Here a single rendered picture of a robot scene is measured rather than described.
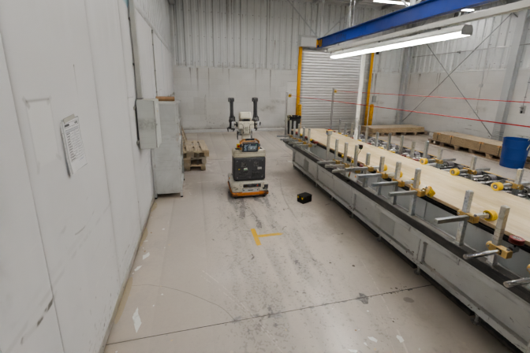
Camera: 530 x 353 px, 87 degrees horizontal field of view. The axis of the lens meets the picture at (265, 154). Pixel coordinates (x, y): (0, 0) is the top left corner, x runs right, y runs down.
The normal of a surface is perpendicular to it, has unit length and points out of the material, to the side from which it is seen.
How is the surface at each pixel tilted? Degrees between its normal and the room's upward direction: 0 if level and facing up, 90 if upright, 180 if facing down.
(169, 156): 90
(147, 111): 90
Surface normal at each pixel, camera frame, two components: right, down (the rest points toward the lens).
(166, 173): 0.24, 0.24
